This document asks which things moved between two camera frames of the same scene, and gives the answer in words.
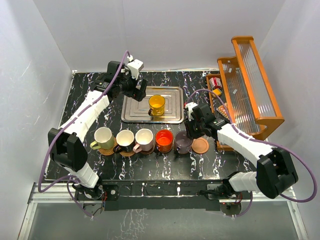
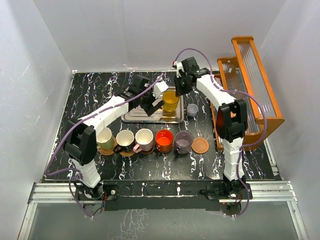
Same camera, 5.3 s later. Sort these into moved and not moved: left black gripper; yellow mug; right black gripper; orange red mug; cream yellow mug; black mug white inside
Moved: left black gripper; yellow mug; right black gripper
Not moved: cream yellow mug; orange red mug; black mug white inside
